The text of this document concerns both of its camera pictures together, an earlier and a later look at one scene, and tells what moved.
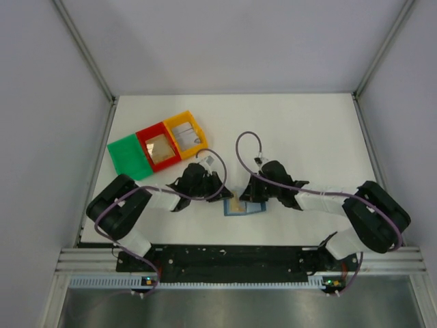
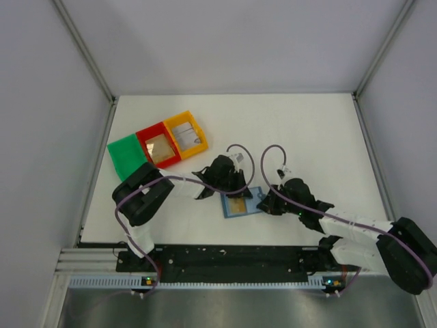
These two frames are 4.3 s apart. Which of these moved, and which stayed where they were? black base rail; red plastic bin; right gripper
Moved: right gripper
Stayed: black base rail; red plastic bin
